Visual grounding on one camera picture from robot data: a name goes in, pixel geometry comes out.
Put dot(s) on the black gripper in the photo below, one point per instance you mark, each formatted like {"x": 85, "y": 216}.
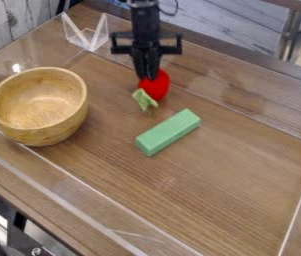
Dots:
{"x": 145, "y": 49}

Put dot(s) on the green rectangular block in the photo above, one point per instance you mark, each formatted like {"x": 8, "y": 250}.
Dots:
{"x": 167, "y": 132}

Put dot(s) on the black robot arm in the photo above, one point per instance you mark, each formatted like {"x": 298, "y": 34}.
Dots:
{"x": 145, "y": 19}

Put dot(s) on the metal table leg background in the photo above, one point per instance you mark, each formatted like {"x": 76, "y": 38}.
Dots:
{"x": 291, "y": 38}

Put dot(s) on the clear acrylic corner bracket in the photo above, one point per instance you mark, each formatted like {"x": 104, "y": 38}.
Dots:
{"x": 89, "y": 39}

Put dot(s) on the wooden bowl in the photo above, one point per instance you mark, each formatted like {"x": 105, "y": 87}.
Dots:
{"x": 44, "y": 105}

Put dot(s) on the black table frame bracket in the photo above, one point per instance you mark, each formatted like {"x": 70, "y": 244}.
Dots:
{"x": 20, "y": 240}

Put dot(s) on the red plush fruit green leaves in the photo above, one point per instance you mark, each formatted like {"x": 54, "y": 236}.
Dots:
{"x": 152, "y": 91}

